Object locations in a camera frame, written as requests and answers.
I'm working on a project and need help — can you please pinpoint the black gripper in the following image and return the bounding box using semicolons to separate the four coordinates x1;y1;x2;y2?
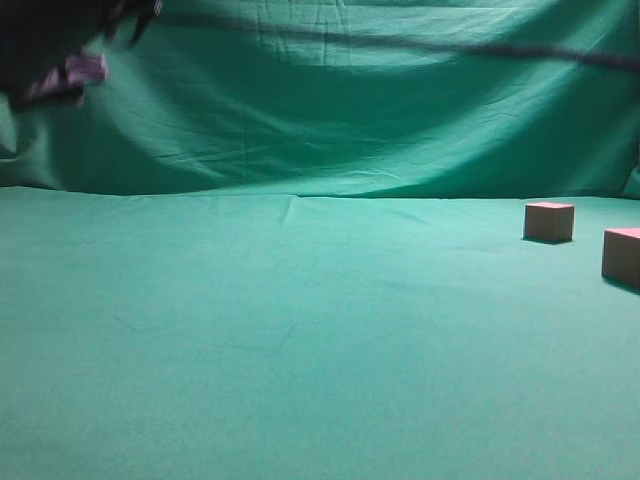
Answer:
1;1;163;111

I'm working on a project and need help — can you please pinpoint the brown wooden cube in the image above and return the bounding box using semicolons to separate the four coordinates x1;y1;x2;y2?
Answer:
523;202;576;244

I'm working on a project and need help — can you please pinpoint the brown cube at right edge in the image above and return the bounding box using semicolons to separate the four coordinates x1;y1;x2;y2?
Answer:
601;227;639;290

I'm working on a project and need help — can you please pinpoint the green cloth backdrop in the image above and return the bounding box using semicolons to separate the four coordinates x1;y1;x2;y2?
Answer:
1;1;639;479

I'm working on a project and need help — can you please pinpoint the black cable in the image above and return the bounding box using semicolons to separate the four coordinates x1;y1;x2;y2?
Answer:
159;10;640;75

